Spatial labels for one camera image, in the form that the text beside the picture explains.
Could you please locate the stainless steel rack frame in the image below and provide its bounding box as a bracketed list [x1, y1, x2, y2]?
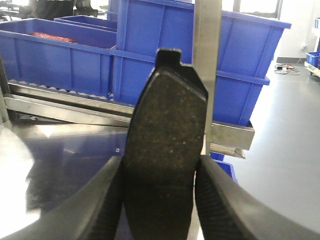
[0, 0, 255, 159]

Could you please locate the grey roller track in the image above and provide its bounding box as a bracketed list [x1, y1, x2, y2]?
[8, 79, 114, 100]

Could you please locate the right blue plastic bin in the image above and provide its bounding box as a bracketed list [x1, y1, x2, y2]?
[112, 0, 291, 126]

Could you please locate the brake pad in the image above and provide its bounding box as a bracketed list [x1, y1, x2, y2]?
[123, 48, 208, 240]

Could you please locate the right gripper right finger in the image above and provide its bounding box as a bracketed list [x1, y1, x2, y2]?
[195, 155, 320, 240]

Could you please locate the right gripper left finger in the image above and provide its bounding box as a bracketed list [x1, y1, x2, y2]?
[5, 156, 122, 240]

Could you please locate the left blue plastic bin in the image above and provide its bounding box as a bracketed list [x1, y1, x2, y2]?
[0, 18, 117, 97]

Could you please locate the blue plastic bin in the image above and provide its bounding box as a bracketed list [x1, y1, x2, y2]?
[54, 15, 118, 32]
[112, 0, 291, 126]
[0, 18, 117, 97]

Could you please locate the far blue plastic bin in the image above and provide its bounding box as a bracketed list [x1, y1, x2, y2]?
[54, 15, 118, 32]

